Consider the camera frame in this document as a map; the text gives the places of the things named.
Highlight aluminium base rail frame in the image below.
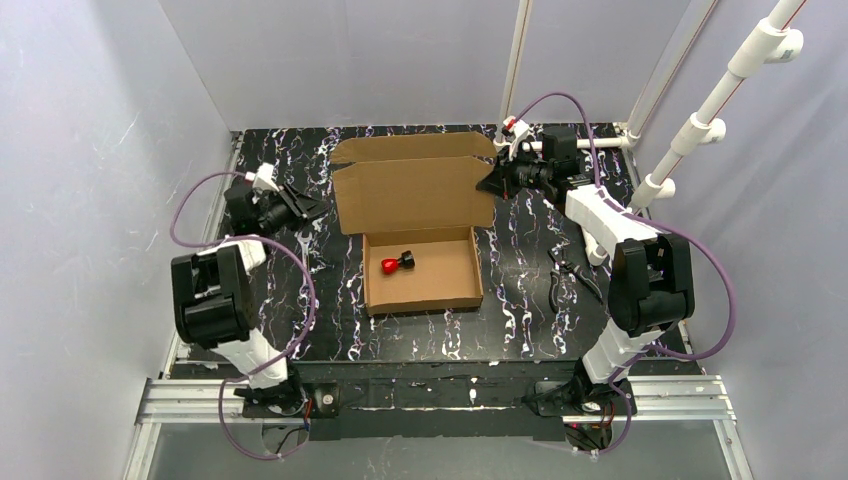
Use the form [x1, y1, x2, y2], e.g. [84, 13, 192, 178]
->
[136, 359, 735, 441]

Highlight brown cardboard box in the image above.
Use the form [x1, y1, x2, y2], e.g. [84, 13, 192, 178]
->
[330, 132, 496, 316]

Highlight small red ball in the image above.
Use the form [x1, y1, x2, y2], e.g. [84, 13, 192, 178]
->
[380, 258, 400, 275]

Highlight white PVC pipe frame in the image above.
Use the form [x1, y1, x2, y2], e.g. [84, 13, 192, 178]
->
[491, 0, 726, 154]

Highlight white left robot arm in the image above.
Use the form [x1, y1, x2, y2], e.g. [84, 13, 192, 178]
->
[171, 180, 326, 394]

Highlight white PVC camera pole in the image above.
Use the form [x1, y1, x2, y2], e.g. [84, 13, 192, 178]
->
[629, 0, 805, 211]

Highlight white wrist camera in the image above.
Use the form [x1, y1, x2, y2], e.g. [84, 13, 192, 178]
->
[245, 163, 280, 192]
[500, 116, 531, 146]

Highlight black handled pliers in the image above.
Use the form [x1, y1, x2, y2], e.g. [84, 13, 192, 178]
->
[547, 260, 604, 315]

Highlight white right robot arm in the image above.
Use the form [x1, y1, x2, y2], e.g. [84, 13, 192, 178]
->
[477, 119, 695, 385]

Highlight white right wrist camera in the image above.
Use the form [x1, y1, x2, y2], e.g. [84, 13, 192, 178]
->
[500, 116, 531, 146]

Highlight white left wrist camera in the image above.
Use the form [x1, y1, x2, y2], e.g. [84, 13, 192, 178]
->
[245, 163, 280, 192]

